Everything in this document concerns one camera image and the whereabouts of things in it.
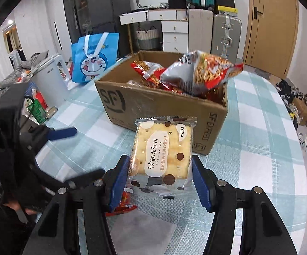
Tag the silver purple snack bag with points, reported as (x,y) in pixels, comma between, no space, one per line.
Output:
(125,206)

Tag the SF cardboard box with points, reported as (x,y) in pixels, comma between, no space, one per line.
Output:
(124,103)

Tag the dark grey refrigerator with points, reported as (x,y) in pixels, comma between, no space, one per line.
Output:
(105,15)

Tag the wooden door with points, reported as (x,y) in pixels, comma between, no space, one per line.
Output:
(271,35)

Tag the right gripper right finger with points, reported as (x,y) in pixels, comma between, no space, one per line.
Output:
(263,231)

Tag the silver suitcase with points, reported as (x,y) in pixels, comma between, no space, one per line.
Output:
(226,37)

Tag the white drawer desk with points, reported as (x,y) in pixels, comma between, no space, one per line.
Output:
(172,25)

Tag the small cardboard box on floor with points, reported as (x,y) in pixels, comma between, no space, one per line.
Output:
(302,110)

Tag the red noodle stick snack bag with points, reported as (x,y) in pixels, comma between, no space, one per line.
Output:
(150,74)

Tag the person's left hand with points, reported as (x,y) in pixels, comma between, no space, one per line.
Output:
(16,206)

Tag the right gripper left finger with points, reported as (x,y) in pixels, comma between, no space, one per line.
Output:
(57,230)

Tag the green drink can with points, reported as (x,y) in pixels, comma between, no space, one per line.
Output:
(36,110)

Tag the black glass cabinet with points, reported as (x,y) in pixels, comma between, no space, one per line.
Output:
(78,18)

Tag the nougat cracker packet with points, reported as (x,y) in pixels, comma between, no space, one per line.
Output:
(161,157)

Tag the beige suitcase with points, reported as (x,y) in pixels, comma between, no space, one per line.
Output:
(200,30)

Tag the woven laundry basket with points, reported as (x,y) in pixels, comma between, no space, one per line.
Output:
(148,39)

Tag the blue Doraemon tote bag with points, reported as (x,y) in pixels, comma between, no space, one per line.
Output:
(92,55)

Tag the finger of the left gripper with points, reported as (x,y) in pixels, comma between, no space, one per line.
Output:
(61,133)
(84,180)

